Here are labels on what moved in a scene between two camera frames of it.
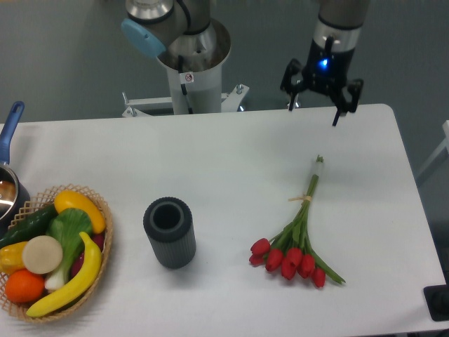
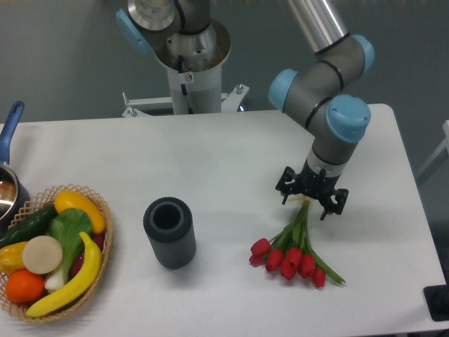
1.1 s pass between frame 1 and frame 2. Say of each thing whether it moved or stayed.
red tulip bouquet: stayed
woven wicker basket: stayed
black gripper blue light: moved
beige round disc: stayed
